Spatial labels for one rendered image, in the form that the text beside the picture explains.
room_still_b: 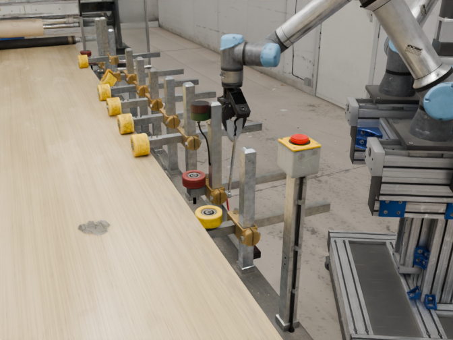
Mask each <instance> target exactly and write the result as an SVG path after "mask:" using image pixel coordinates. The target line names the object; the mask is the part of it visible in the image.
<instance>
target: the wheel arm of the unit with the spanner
mask: <svg viewBox="0 0 453 340"><path fill-rule="evenodd" d="M282 179H286V173H284V172H283V171H282V170H281V169H277V170H273V171H267V172H263V173H256V174H255V184H256V185H258V184H262V183H268V182H272V181H278V180H282ZM222 186H223V187H224V190H225V191H227V190H228V187H229V179H223V180H222ZM237 188H239V177H234V178H232V184H231V190H234V189H237ZM187 193H188V195H189V196H190V198H196V197H197V196H203V195H206V187H205V186H204V187H202V188H198V189H189V188H188V189H187Z"/></svg>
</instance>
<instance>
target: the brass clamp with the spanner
mask: <svg viewBox="0 0 453 340"><path fill-rule="evenodd" d="M205 187H206V195H205V197H207V199H208V200H209V201H210V202H211V204H212V203H215V204H216V205H221V204H224V203H225V202H226V200H227V194H226V193H225V192H224V187H223V186H222V187H221V188H216V189H212V188H211V187H210V186H209V181H208V179H206V185H205Z"/></svg>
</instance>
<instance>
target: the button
mask: <svg viewBox="0 0 453 340"><path fill-rule="evenodd" d="M291 142H293V143H295V144H305V143H307V142H309V138H308V137H307V136H306V135H304V134H294V135H292V136H291Z"/></svg>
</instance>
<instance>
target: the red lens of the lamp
mask: <svg viewBox="0 0 453 340"><path fill-rule="evenodd" d="M191 103H192V102H191ZM191 103H190V109H191V112H193V113H207V112H209V111H210V103H209V102H208V103H209V104H208V105H205V106H194V105H192V104H191Z"/></svg>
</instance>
